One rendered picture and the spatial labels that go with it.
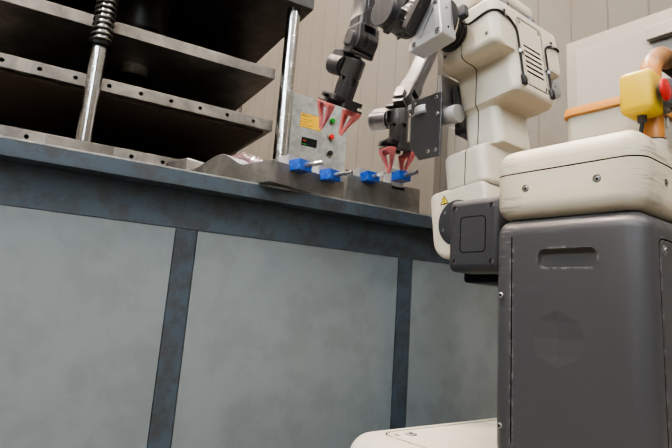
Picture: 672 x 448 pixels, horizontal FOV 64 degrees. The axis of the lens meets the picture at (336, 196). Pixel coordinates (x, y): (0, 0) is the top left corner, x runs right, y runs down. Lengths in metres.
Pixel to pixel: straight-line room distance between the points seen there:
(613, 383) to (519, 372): 0.15
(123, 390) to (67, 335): 0.17
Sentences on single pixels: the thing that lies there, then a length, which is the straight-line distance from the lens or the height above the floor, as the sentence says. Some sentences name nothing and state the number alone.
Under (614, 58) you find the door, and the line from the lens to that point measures 3.44.
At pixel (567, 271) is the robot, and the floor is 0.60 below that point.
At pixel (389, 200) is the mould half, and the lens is 1.59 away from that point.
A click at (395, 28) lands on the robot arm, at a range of 1.39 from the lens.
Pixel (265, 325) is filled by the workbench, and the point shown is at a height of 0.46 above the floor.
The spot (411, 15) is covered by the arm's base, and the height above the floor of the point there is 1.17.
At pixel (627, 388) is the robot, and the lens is 0.86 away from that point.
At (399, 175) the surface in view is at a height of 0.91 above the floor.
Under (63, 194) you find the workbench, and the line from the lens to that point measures 1.27.
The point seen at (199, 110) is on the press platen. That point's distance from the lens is 2.27.
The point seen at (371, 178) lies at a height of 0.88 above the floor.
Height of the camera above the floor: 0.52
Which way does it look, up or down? 12 degrees up
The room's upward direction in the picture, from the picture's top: 4 degrees clockwise
